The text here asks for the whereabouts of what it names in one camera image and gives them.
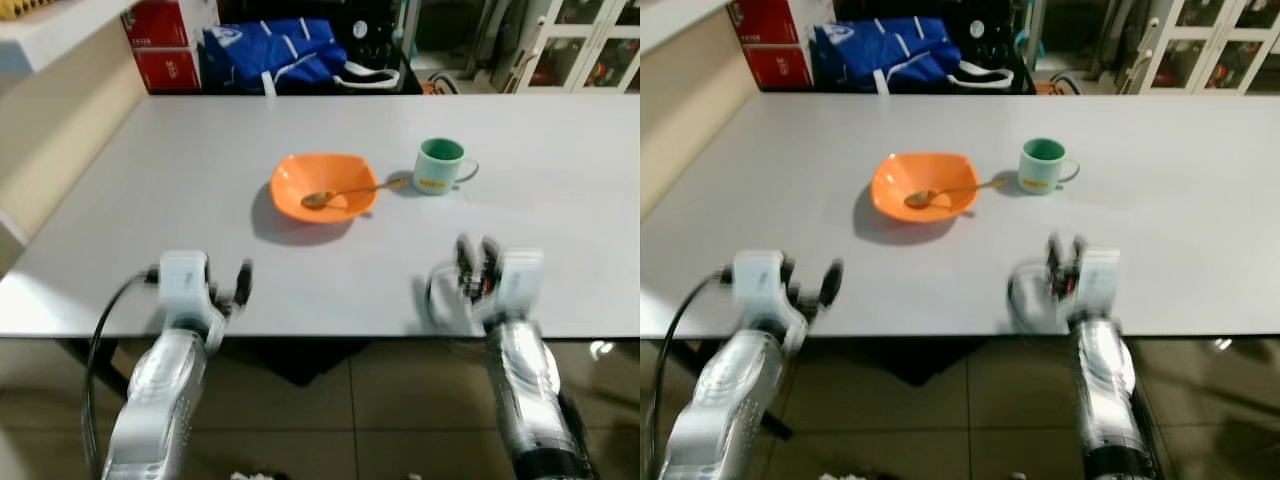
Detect orange plastic bowl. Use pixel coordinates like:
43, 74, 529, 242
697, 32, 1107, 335
270, 153, 380, 223
871, 152, 980, 222

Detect pale green mug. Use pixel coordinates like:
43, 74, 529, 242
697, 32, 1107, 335
1018, 138, 1081, 195
413, 138, 480, 196

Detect gold metal spoon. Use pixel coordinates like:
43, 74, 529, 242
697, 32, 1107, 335
904, 178, 1008, 210
301, 178, 409, 210

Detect small red cardboard box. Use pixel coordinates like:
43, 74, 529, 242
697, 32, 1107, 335
132, 47, 206, 94
742, 44, 817, 92

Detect black appliance with dial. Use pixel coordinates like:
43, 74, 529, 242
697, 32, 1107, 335
958, 0, 1037, 95
348, 0, 423, 96

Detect blue fabric bag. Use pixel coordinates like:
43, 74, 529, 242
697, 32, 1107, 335
203, 18, 350, 96
811, 18, 964, 95

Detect white glass door cabinet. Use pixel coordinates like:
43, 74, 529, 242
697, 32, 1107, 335
1128, 0, 1280, 97
517, 0, 641, 95

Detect red box with white lid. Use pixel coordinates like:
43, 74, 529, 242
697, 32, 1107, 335
122, 0, 204, 51
732, 0, 813, 47

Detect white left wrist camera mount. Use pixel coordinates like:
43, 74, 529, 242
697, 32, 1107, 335
732, 250, 807, 337
157, 250, 230, 337

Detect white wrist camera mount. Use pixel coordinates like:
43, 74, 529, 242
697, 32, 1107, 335
157, 250, 230, 337
732, 250, 807, 337
494, 250, 547, 323
1077, 248, 1124, 321

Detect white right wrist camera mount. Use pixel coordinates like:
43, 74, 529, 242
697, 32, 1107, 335
494, 250, 547, 323
1077, 248, 1124, 321

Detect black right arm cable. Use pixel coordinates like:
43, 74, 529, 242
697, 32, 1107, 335
418, 262, 471, 333
1006, 260, 1053, 331

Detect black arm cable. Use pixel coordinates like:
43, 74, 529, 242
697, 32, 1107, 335
84, 267, 161, 480
418, 262, 471, 333
644, 267, 737, 480
1006, 260, 1053, 331

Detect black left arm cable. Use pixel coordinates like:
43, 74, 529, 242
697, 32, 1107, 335
84, 267, 161, 480
644, 267, 737, 480

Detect white bag strap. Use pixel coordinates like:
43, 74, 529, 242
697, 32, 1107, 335
334, 60, 402, 92
946, 60, 1015, 91

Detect white wall shelf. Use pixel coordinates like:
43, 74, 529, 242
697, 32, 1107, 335
640, 0, 737, 57
0, 0, 143, 77

